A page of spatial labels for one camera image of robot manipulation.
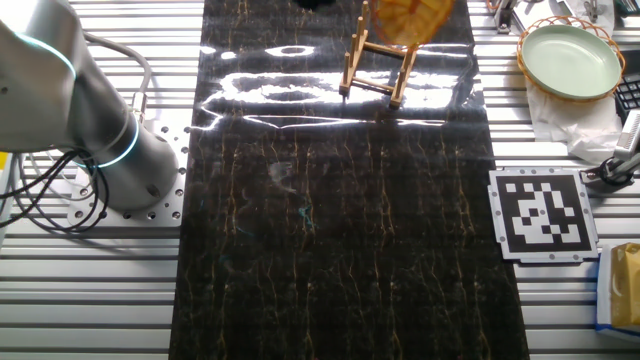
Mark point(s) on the black marble pattern mat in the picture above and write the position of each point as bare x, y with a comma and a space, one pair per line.
275, 250

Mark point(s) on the white crumpled plastic bag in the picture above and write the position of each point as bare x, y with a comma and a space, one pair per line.
575, 125

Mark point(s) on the pale green plate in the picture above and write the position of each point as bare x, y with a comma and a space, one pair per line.
570, 62

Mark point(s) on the black keyboard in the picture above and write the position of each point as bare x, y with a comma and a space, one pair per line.
630, 95

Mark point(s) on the black white marker board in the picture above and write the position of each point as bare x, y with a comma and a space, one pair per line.
542, 215

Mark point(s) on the yellow tissue box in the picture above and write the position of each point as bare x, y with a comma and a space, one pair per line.
625, 285

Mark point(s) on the black camera clamp mount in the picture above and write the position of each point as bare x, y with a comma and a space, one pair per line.
612, 172

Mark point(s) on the orange wicker basket under plate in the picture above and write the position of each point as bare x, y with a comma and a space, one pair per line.
580, 20

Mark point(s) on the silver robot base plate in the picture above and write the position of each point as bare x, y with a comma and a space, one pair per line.
170, 210

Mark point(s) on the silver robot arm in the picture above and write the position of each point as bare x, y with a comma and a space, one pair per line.
50, 75

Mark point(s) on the orange woven oval basket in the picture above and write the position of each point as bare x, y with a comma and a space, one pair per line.
410, 25

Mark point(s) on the small silver camera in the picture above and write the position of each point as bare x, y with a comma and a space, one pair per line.
629, 135

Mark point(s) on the wooden dish rack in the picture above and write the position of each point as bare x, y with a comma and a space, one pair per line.
352, 65

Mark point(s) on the small metal clamp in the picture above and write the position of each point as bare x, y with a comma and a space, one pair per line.
592, 10

